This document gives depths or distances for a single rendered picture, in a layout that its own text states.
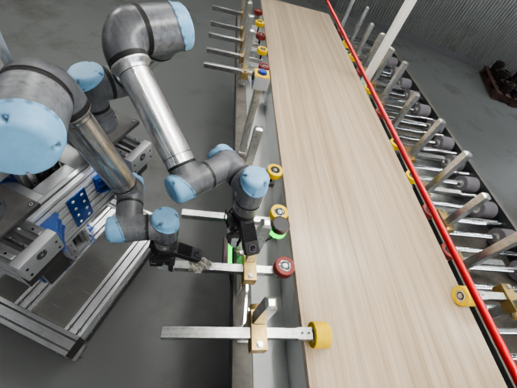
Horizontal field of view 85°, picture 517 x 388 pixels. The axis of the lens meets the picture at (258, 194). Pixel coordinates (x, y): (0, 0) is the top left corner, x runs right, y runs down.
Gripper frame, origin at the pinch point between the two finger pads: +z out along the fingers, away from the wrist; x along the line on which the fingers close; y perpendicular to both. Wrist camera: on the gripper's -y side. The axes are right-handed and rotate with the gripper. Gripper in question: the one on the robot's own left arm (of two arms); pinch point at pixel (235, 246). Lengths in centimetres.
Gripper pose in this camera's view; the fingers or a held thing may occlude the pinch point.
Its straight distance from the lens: 99.8
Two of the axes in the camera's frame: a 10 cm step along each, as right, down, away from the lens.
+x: -9.0, 1.7, -4.0
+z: -2.3, 6.0, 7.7
